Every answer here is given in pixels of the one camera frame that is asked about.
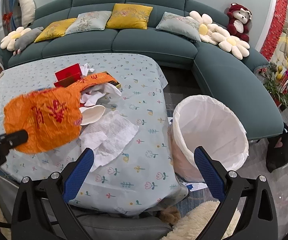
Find red white paper cup front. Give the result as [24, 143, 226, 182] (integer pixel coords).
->
[79, 105, 106, 126]

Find white paper tissue sheet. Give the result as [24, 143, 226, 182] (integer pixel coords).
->
[79, 111, 139, 172]

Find black bag on floor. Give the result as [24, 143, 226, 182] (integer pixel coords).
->
[266, 123, 288, 173]

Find light blue cushion left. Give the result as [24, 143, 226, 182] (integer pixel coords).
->
[65, 11, 112, 35]

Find light blue cushion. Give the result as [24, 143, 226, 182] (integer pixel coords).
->
[65, 11, 112, 35]
[156, 12, 201, 42]

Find red white plush bear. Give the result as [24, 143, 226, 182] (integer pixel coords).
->
[227, 3, 252, 42]

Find white daisy pillow left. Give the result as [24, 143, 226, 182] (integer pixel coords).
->
[0, 27, 31, 51]

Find white lined trash bin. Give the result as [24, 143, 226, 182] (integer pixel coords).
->
[168, 95, 249, 183]

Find white daisy pillow right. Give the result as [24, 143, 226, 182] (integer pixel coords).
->
[211, 26, 250, 60]

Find white daisy pillow centre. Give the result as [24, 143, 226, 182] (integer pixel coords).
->
[188, 10, 220, 46]

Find white long plush toy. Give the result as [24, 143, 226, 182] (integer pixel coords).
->
[18, 0, 36, 27]

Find gold black cigarette box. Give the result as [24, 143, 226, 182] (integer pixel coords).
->
[105, 71, 122, 89]

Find orange plastic bag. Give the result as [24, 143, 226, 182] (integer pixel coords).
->
[66, 72, 112, 92]
[3, 87, 83, 155]

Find red gift box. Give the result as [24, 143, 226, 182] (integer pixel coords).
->
[54, 63, 82, 87]

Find cream fluffy stool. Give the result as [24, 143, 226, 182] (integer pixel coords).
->
[161, 200, 242, 240]

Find yellow cushion centre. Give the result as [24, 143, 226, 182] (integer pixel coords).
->
[106, 3, 153, 30]

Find grey plush toy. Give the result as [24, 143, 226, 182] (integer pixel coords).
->
[13, 27, 44, 56]

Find yellow cushion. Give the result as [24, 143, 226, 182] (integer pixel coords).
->
[106, 3, 153, 30]
[34, 18, 77, 43]

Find teal sectional sofa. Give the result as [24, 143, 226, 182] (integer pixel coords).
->
[0, 0, 284, 140]

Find floral light blue tablecloth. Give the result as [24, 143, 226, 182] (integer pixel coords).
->
[0, 53, 189, 216]

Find red gold wall screen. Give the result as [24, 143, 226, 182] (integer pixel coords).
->
[260, 0, 288, 70]

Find potted orchid plants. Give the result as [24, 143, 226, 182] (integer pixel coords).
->
[257, 62, 288, 111]

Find yellow cushion left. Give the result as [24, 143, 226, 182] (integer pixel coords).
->
[34, 18, 77, 43]

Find light blue cushion right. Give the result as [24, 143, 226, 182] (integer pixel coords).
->
[156, 12, 201, 42]

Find white daisy pillow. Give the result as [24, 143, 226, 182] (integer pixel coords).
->
[0, 27, 31, 51]
[188, 10, 220, 46]
[211, 26, 250, 60]

